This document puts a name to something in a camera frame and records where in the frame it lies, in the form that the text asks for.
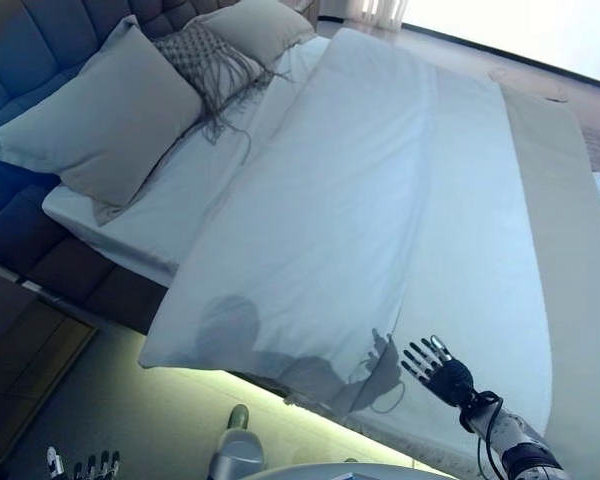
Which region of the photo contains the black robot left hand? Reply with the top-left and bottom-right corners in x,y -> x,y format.
44,446 -> 122,480

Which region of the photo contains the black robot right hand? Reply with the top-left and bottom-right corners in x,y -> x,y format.
401,334 -> 474,404

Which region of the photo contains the white duvet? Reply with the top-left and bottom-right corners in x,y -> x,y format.
139,27 -> 554,461

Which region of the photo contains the wooden nightstand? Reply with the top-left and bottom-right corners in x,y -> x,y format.
0,269 -> 101,461

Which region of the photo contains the silver robot left leg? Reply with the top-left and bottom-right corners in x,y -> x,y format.
207,403 -> 266,480

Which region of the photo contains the pale robot torso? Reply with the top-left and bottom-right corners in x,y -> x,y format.
239,462 -> 461,480

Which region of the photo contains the large beige pillow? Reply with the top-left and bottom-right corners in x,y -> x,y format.
0,14 -> 204,229

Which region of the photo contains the sheer pale curtain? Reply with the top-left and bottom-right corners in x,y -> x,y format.
352,0 -> 406,19

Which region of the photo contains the grey fringed woven cushion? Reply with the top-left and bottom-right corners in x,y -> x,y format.
152,22 -> 291,151

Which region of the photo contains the tufted upholstered headboard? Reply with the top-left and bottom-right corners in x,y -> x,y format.
0,0 -> 246,136

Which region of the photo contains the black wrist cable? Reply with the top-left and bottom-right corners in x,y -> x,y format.
457,389 -> 504,480

